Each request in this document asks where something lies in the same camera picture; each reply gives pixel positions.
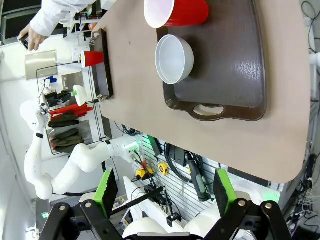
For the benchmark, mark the dark brown serving tray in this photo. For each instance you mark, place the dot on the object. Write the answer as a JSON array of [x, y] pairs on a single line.
[[101, 65], [225, 70]]

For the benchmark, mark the black mounted box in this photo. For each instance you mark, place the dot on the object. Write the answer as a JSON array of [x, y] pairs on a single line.
[[178, 155]]

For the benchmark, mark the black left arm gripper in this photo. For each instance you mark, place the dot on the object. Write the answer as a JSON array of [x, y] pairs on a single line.
[[53, 98]]

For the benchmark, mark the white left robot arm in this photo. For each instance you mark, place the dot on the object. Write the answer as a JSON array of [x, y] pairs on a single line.
[[75, 160]]

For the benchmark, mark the person bare hand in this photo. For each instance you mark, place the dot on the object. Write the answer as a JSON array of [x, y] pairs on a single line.
[[36, 40]]

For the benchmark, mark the black smartphone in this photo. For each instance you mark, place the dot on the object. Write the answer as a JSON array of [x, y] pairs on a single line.
[[23, 42]]

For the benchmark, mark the white pipe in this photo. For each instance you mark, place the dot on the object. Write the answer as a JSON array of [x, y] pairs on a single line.
[[315, 75]]

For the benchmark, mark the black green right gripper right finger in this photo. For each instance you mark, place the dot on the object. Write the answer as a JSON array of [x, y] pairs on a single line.
[[225, 192]]

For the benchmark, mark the dark green folded cloth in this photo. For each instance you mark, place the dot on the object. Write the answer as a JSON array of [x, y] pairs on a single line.
[[67, 142], [63, 121]]

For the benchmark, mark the red plastic cup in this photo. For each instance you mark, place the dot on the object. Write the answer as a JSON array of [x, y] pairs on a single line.
[[92, 59], [180, 12]]

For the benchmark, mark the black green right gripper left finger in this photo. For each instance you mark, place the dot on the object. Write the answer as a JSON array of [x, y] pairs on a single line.
[[106, 192]]

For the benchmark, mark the blue small object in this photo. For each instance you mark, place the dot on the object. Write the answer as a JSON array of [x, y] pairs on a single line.
[[52, 79]]

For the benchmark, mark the silver metal plate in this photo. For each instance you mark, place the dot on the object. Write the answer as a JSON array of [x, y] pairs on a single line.
[[41, 63]]

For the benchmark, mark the yellow tape measure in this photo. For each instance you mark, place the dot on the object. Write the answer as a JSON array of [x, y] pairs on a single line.
[[163, 168]]

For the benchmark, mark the red plastic bars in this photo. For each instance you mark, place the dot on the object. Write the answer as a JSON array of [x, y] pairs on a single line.
[[72, 110]]

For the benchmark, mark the yellow black connector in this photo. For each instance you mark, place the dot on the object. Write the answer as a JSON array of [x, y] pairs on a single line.
[[143, 173]]

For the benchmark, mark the grey slat wall panel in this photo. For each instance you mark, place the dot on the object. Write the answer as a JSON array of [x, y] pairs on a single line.
[[180, 192]]

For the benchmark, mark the white sleeved person forearm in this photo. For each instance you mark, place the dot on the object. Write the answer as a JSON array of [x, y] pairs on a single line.
[[57, 15]]

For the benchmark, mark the black rod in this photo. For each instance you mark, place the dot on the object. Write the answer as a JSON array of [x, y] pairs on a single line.
[[140, 198]]

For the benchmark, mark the black green power tool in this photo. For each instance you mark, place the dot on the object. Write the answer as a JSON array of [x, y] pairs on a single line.
[[200, 180]]

